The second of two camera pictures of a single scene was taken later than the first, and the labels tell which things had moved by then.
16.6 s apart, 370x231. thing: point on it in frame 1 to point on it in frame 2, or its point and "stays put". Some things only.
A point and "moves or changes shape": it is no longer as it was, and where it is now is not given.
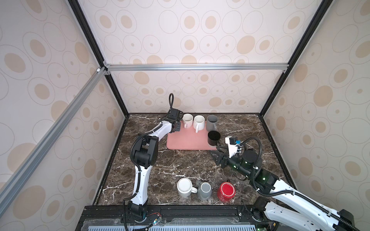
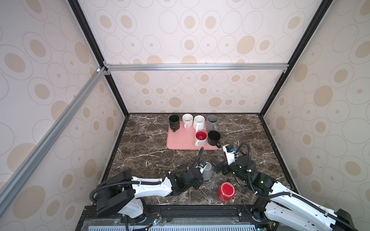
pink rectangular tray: (188, 139) stays put
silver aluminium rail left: (13, 182) stays put
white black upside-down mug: (213, 138) stays put
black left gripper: (178, 127) to (199, 182)
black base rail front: (204, 215) stays put
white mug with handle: (199, 122) stays put
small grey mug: (204, 190) to (207, 173)
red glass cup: (226, 191) stays put
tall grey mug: (211, 122) stays put
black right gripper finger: (220, 158) to (222, 168)
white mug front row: (185, 188) moves or changes shape
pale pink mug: (188, 119) stays put
